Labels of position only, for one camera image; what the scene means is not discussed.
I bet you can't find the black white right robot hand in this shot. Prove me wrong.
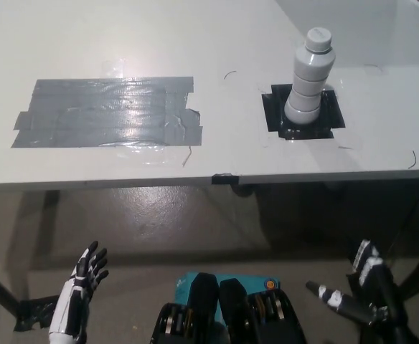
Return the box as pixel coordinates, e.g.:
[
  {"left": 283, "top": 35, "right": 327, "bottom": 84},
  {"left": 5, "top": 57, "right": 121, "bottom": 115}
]
[{"left": 305, "top": 239, "right": 411, "bottom": 329}]

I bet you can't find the white ribbed bottle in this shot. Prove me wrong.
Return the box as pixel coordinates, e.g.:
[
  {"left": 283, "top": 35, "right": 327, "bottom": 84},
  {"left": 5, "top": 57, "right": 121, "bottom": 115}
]
[{"left": 283, "top": 27, "right": 336, "bottom": 125}]

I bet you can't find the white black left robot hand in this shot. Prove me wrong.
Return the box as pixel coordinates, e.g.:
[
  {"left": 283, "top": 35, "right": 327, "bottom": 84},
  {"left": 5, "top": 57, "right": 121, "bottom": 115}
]
[{"left": 47, "top": 240, "right": 110, "bottom": 344}]

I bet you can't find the black teal robot torso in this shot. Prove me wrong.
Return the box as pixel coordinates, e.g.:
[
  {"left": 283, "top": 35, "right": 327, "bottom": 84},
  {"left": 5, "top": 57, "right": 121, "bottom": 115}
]
[{"left": 148, "top": 271, "right": 309, "bottom": 344}]

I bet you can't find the grey duct tape patch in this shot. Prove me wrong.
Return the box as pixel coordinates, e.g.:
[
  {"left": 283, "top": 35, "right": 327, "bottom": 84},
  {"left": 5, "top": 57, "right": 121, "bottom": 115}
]
[{"left": 10, "top": 75, "right": 204, "bottom": 149}]

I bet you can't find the black tape square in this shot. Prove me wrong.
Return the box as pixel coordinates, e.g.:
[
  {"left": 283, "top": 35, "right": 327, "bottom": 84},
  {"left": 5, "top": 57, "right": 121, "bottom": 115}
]
[{"left": 261, "top": 84, "right": 347, "bottom": 140}]

